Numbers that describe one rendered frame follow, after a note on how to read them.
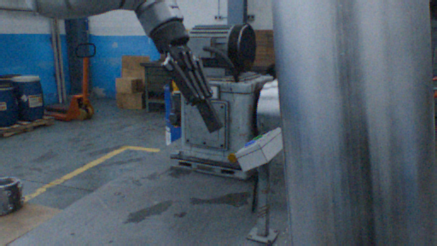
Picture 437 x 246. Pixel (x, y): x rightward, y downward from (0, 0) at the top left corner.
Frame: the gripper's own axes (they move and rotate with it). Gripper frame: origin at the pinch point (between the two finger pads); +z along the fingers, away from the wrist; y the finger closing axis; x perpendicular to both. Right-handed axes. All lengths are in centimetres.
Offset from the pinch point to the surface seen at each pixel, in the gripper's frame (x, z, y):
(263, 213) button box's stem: 7.6, 28.3, 15.5
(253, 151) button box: -1.5, 11.8, 8.4
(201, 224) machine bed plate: 26.9, 25.6, 14.7
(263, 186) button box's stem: 4.1, 21.8, 15.6
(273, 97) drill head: 4, 3, 53
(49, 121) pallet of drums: 421, -115, 292
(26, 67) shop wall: 508, -244, 369
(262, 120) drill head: 11, 8, 52
